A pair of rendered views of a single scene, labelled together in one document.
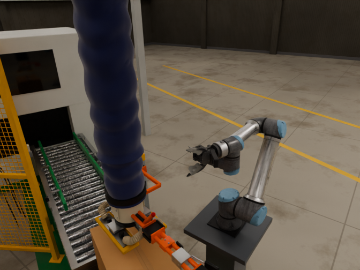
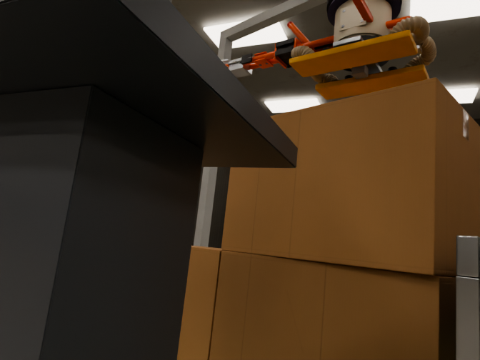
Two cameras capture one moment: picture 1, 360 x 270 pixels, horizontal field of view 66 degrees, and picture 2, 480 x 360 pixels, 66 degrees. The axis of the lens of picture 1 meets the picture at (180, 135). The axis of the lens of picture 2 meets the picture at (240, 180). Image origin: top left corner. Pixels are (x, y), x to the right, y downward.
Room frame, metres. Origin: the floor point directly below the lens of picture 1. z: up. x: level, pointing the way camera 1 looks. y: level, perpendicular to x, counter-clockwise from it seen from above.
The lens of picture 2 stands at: (2.18, -0.26, 0.56)
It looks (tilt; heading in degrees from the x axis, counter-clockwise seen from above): 10 degrees up; 166
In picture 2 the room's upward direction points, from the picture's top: 6 degrees clockwise
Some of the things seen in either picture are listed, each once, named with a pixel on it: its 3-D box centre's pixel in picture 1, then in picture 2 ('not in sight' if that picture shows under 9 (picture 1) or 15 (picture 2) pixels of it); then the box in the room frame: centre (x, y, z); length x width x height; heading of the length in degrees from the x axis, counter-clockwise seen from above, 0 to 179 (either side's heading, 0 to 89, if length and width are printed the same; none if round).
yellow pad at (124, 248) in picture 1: (115, 229); (369, 79); (1.18, 0.38, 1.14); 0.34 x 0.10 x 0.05; 40
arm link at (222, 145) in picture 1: (218, 149); not in sight; (1.28, -0.20, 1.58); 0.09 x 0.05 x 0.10; 33
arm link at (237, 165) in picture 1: (230, 163); not in sight; (1.33, -0.28, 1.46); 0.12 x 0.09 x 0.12; 48
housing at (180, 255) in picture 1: (181, 258); (241, 67); (0.89, 0.01, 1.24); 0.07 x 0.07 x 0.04; 40
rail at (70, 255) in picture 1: (48, 194); not in sight; (2.36, 1.40, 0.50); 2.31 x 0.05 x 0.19; 32
